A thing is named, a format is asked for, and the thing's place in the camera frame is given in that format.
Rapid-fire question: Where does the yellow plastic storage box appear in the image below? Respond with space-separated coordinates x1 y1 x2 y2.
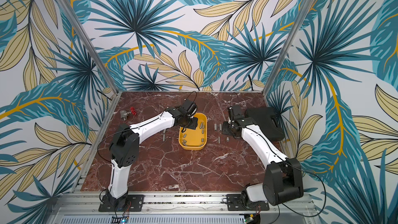
179 113 207 150

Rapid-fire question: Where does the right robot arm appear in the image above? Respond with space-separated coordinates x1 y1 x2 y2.
222 105 304 206

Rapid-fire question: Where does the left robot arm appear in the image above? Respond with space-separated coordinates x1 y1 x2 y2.
107 99 198 208

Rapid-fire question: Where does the black plastic tool case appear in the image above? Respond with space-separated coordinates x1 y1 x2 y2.
245 107 285 142

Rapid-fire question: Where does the metal valve red handle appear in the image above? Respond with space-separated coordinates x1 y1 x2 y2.
119 107 137 121

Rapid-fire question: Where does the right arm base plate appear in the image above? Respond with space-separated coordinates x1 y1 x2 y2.
226 194 269 211

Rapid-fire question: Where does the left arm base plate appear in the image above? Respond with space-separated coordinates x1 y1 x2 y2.
98 194 145 212

